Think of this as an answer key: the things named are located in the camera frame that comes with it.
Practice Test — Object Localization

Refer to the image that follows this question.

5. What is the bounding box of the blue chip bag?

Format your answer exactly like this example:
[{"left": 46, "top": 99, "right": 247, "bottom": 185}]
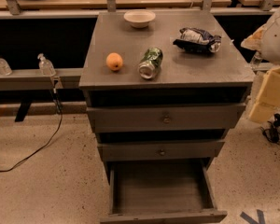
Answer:
[{"left": 173, "top": 27, "right": 221, "bottom": 53}]

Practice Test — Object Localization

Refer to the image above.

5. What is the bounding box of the clear bottle far left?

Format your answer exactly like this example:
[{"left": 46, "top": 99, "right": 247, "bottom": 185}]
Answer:
[{"left": 0, "top": 58, "right": 12, "bottom": 76}]

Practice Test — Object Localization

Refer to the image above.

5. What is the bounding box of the grey wooden drawer cabinet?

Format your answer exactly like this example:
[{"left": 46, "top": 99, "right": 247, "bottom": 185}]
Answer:
[{"left": 78, "top": 8, "right": 256, "bottom": 185}]

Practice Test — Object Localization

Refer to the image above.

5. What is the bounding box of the clear water bottle right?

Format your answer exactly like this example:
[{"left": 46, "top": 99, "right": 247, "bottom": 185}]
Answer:
[{"left": 250, "top": 51, "right": 262, "bottom": 70}]

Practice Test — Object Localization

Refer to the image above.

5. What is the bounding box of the white ceramic bowl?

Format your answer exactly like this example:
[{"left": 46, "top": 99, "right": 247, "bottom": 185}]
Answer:
[{"left": 124, "top": 9, "right": 156, "bottom": 29}]

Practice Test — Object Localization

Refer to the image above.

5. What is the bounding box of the blue floor tape mark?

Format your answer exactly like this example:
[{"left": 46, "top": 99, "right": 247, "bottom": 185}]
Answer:
[{"left": 239, "top": 209, "right": 266, "bottom": 224}]

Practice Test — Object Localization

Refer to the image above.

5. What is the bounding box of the clear bottle on ledge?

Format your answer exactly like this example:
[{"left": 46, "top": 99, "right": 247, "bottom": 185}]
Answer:
[{"left": 37, "top": 53, "right": 56, "bottom": 77}]

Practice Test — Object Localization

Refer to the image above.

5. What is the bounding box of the black floor cable left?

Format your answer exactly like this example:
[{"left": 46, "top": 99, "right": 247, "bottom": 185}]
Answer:
[{"left": 0, "top": 77, "right": 63, "bottom": 175}]

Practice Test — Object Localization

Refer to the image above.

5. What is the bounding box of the orange fruit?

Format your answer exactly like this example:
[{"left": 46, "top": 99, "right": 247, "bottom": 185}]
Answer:
[{"left": 106, "top": 52, "right": 123, "bottom": 71}]

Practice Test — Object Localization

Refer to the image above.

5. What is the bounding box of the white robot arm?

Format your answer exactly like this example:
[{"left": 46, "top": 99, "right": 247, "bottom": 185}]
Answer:
[{"left": 241, "top": 7, "right": 280, "bottom": 123}]

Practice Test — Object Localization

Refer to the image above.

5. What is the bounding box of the black cable bundle right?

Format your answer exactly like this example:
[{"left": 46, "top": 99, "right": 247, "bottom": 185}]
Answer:
[{"left": 259, "top": 113, "right": 280, "bottom": 147}]

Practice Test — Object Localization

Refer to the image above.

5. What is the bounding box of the grey open bottom drawer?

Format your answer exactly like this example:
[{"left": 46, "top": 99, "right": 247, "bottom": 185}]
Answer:
[{"left": 100, "top": 159, "right": 227, "bottom": 224}]

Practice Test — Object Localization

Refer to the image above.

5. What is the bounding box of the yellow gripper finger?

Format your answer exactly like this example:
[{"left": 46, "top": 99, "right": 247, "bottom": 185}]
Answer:
[
  {"left": 248, "top": 103, "right": 276, "bottom": 123},
  {"left": 257, "top": 66, "right": 280, "bottom": 106}
]

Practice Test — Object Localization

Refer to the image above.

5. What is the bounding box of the grey metal ledge rail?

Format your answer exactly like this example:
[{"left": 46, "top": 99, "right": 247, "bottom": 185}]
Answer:
[{"left": 0, "top": 68, "right": 82, "bottom": 91}]

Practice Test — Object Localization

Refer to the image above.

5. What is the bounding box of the crushed green soda can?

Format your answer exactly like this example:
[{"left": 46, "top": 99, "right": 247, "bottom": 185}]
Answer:
[{"left": 138, "top": 47, "right": 163, "bottom": 79}]

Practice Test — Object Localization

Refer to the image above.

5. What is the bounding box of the grey top drawer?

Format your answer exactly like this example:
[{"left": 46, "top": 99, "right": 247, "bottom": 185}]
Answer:
[{"left": 87, "top": 104, "right": 245, "bottom": 133}]

